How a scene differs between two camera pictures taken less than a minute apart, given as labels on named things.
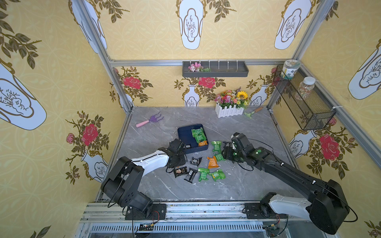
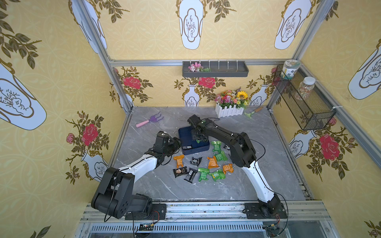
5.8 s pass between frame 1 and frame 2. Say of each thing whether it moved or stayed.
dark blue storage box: stayed
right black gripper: moved
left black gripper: moved
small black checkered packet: stayed
